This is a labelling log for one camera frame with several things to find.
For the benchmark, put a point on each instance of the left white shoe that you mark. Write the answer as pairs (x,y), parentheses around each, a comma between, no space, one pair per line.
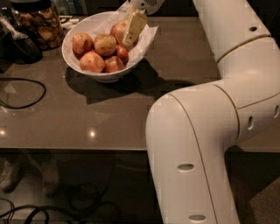
(11,175)

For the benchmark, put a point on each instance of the white shoe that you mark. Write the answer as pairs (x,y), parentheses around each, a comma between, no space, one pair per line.
(11,175)
(50,177)

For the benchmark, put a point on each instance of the dark red apple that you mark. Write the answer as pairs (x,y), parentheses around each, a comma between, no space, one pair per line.
(122,53)

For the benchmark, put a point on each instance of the white paper liner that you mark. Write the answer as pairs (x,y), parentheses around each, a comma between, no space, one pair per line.
(127,8)

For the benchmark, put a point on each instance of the glass jar of dried chips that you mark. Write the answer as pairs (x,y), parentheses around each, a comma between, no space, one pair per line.
(41,19)

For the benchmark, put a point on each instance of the black appliance with spoon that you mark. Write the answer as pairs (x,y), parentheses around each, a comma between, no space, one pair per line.
(26,51)

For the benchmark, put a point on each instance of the front centre small apple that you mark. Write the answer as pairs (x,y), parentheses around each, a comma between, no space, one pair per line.
(113,64)

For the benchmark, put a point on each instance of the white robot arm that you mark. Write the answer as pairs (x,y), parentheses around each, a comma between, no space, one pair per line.
(188,130)

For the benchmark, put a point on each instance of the centre yellowish apple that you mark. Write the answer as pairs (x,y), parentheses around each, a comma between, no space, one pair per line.
(105,44)

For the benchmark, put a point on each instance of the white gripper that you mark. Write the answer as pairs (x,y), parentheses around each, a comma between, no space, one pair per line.
(148,5)

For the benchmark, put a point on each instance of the right white shoe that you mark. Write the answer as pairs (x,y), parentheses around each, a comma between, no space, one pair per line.
(50,177)

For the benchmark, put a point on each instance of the small white items behind bowl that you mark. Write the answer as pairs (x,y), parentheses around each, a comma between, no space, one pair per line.
(68,22)

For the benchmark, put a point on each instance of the white ceramic bowl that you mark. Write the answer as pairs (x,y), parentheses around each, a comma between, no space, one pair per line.
(87,23)

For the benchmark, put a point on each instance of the orange apple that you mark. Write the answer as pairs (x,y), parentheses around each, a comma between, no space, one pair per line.
(118,30)
(92,61)
(82,43)

